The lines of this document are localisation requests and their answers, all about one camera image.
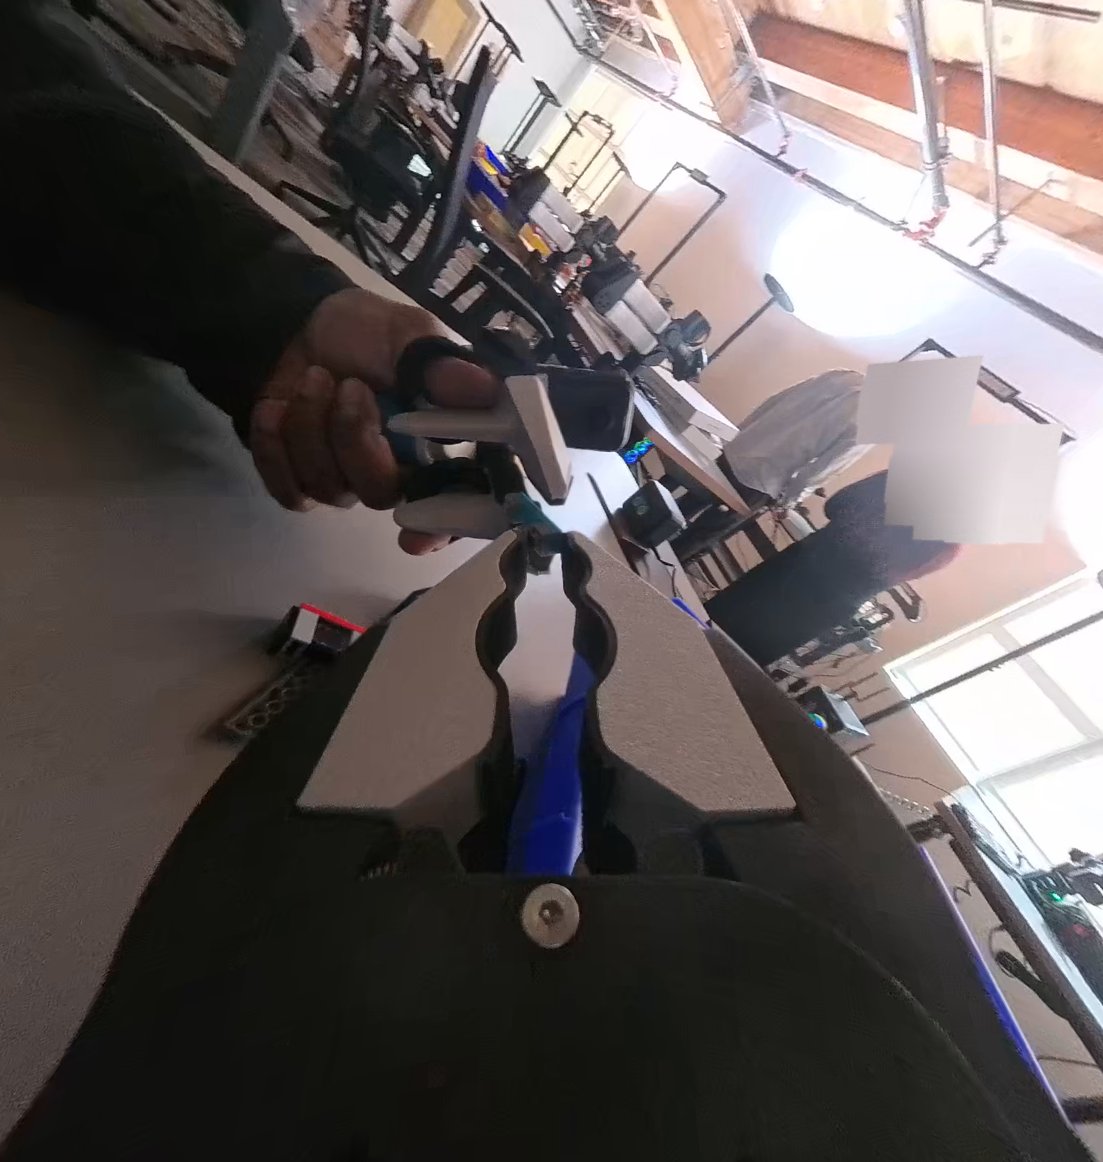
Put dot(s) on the dark flat strip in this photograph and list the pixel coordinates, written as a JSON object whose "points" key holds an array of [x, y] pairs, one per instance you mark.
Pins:
{"points": [[604, 509]]}

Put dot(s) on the grey metal table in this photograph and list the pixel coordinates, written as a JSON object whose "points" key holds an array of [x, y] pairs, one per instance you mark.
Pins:
{"points": [[253, 73]]}

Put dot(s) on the blue plastic bin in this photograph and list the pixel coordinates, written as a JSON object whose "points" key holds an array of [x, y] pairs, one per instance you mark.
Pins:
{"points": [[556, 772]]}

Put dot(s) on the person's left forearm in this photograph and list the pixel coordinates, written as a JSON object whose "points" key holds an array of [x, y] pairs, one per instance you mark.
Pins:
{"points": [[153, 228]]}

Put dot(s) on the white and black robot unit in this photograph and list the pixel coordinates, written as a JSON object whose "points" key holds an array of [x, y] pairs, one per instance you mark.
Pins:
{"points": [[635, 308], [556, 220]]}

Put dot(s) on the black computer tower with lights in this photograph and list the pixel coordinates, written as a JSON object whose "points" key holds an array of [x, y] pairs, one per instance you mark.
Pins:
{"points": [[636, 453], [831, 712]]}

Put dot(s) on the black office chair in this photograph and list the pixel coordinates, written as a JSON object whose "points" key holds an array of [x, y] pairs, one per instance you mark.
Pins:
{"points": [[396, 183]]}

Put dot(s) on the black pipe stand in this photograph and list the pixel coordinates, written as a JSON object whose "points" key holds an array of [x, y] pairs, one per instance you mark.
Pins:
{"points": [[695, 195]]}

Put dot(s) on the wooden top work table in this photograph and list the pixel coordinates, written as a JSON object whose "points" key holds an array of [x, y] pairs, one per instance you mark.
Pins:
{"points": [[695, 463]]}

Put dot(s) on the small black robot arm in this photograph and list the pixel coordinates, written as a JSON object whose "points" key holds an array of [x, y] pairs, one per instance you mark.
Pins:
{"points": [[1089, 879]]}

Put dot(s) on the black floor lamp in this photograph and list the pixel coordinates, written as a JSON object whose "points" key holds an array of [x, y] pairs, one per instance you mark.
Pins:
{"points": [[752, 313], [1014, 650]]}

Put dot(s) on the grey desk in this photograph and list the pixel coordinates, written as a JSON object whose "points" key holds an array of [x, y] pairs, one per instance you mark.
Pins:
{"points": [[109, 591]]}

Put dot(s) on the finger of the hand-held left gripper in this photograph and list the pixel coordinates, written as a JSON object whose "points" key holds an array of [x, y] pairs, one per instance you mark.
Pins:
{"points": [[537, 437]]}

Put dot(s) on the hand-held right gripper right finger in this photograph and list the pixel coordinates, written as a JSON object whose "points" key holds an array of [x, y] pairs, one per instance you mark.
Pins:
{"points": [[695, 728]]}

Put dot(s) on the large window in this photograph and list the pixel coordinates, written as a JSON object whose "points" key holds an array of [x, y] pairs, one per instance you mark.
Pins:
{"points": [[1042, 728]]}

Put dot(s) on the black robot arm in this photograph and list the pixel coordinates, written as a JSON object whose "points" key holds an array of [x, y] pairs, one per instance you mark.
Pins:
{"points": [[681, 341]]}

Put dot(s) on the dark grey wedge plate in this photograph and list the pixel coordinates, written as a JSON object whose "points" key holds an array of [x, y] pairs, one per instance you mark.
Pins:
{"points": [[261, 704]]}

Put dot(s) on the person's left hand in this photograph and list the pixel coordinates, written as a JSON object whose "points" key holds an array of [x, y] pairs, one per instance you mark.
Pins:
{"points": [[324, 425]]}

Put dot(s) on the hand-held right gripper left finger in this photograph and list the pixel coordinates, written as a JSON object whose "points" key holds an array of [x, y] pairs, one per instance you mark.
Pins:
{"points": [[396, 728]]}

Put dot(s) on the stack of white flat boxes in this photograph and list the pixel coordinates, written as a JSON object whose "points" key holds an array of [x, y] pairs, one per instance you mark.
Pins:
{"points": [[693, 411]]}

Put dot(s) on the grey side table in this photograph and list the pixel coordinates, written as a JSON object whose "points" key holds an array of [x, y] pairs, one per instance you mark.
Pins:
{"points": [[997, 890]]}

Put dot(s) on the black cube device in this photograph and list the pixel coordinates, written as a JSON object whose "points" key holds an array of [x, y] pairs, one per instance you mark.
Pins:
{"points": [[652, 517]]}

